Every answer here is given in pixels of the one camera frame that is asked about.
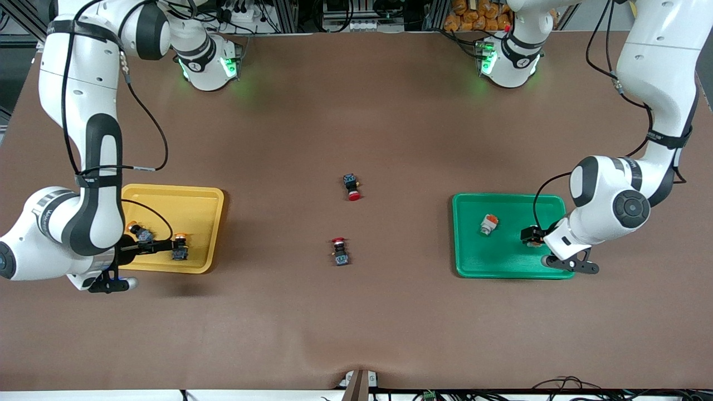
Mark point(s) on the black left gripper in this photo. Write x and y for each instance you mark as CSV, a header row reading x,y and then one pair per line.
x,y
531,234

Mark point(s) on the power strip with black plugs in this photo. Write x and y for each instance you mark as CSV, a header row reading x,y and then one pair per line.
x,y
239,11

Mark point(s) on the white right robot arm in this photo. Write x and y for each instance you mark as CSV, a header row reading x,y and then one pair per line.
x,y
83,111

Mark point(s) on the yellow mushroom push button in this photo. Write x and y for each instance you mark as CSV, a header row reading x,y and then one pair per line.
x,y
142,233
179,254

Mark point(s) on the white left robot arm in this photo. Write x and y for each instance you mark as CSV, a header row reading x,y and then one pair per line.
x,y
663,67

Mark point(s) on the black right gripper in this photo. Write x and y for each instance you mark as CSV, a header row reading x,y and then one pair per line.
x,y
127,254

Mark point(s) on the aluminium frame post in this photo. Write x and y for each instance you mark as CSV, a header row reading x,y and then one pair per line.
x,y
289,14

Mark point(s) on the green terminal connector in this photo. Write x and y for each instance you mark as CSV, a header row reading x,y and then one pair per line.
x,y
429,395

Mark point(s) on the aluminium frame rails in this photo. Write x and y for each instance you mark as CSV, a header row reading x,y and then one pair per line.
x,y
25,19

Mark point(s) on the metal table clamp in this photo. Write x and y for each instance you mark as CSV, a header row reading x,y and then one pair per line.
x,y
359,384

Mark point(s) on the brown table cover mat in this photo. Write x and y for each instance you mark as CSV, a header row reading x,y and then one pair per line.
x,y
356,111

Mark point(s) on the white power strip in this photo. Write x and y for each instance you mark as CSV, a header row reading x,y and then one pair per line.
x,y
356,25

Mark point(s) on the green plastic tray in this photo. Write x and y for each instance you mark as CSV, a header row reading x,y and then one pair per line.
x,y
501,256

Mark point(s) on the yellow plastic tray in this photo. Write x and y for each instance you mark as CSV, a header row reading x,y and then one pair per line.
x,y
184,211

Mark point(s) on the pile of orange packets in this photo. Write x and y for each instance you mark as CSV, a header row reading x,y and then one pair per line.
x,y
473,14

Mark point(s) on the red mushroom push button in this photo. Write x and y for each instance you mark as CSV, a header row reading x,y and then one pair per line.
x,y
340,253
351,186

